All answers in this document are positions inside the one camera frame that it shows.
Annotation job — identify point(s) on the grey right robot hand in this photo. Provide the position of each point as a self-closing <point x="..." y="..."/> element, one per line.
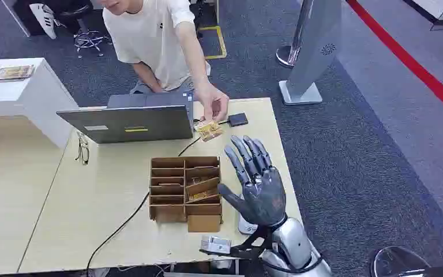
<point x="263" y="195"/>

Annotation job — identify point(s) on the person's left hand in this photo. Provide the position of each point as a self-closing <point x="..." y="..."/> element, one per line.
<point x="214" y="101"/>

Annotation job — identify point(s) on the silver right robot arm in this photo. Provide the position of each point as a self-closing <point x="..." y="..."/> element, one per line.
<point x="294" y="241"/>

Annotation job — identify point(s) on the small black adapter box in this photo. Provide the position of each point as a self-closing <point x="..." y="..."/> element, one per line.
<point x="238" y="119"/>

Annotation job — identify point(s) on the white round object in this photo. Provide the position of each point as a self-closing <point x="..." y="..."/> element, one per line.
<point x="245" y="227"/>

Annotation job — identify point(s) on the yellow card in box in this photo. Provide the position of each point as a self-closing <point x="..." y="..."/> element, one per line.
<point x="200" y="195"/>

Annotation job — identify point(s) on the grey laptop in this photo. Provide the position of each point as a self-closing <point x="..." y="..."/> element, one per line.
<point x="129" y="124"/>

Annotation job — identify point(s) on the wooden card sorting box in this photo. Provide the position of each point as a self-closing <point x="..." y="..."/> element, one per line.
<point x="175" y="206"/>

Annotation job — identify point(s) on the person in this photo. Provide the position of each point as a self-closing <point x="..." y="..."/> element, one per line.
<point x="149" y="38"/>

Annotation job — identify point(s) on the grey gate panel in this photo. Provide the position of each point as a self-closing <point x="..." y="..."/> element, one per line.
<point x="315" y="49"/>

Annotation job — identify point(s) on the eyeglasses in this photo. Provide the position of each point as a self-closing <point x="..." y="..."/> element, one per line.
<point x="82" y="150"/>

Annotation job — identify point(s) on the black office stool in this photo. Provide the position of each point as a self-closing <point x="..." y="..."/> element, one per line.
<point x="86" y="36"/>

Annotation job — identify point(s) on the round chrome base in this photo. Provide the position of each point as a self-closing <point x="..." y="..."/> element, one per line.
<point x="397" y="262"/>

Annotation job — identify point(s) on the white striped shoe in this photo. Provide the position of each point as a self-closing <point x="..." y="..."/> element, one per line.
<point x="45" y="21"/>

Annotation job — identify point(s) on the white cabinet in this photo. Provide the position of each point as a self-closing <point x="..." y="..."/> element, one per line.
<point x="26" y="95"/>

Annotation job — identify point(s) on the red barrier belt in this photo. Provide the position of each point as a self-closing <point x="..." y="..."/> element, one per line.
<point x="408" y="61"/>

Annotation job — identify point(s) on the stack of printed cards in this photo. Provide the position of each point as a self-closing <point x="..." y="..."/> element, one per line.
<point x="14" y="72"/>

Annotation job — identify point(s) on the pale platform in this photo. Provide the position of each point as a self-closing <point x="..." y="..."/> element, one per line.
<point x="441" y="9"/>

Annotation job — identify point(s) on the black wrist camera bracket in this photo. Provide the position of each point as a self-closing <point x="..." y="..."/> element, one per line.
<point x="250" y="246"/>

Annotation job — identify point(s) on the yellow floor frame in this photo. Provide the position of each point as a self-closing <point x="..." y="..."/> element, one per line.
<point x="221" y="44"/>

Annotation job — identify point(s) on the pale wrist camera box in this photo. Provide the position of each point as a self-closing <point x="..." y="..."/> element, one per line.
<point x="215" y="244"/>

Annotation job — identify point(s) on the chrome stanchion post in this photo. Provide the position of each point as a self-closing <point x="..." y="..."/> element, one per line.
<point x="296" y="38"/>

